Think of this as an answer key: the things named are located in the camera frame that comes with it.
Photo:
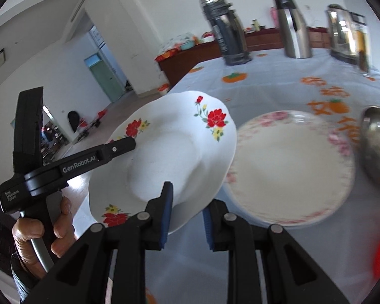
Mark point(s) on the green door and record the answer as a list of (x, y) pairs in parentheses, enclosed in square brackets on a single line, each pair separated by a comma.
[(103, 79)]

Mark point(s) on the stainless steel electric kettle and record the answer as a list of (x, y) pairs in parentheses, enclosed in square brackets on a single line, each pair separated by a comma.
[(342, 31)]

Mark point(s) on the black bag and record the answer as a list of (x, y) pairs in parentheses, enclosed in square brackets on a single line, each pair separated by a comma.
[(73, 121)]

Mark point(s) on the glass tea bottle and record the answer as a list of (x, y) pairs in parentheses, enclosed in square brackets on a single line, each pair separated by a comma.
[(363, 44)]

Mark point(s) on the white plate with red flowers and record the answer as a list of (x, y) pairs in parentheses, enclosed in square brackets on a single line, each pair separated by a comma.
[(177, 152)]

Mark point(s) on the light blue printed tablecloth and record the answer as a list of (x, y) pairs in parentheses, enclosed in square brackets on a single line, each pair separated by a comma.
[(272, 85)]

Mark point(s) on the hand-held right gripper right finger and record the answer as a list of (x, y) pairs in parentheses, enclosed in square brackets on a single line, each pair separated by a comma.
[(208, 228)]

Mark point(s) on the person's left hand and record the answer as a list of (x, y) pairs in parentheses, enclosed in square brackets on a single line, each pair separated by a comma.
[(60, 224)]

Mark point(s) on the white plate with pink rim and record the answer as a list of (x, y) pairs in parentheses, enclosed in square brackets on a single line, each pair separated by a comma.
[(291, 167)]

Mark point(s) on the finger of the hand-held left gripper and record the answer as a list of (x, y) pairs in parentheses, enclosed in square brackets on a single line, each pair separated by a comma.
[(117, 148)]

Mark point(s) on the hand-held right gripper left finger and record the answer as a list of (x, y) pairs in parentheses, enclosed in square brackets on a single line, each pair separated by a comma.
[(166, 215)]

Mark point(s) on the person's left forearm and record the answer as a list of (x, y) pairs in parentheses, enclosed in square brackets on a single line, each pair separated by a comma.
[(23, 286)]

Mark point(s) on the floral cloth pile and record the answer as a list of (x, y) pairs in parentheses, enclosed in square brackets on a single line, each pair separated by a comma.
[(177, 41)]

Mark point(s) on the stainless steel bowl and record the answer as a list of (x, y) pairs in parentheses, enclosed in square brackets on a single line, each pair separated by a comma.
[(376, 145)]

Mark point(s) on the dented steel thermos flask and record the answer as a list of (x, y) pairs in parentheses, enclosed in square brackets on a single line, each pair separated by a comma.
[(223, 28)]

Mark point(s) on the brown wooden cabinet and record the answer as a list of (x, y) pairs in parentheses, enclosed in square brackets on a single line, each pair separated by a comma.
[(190, 63)]

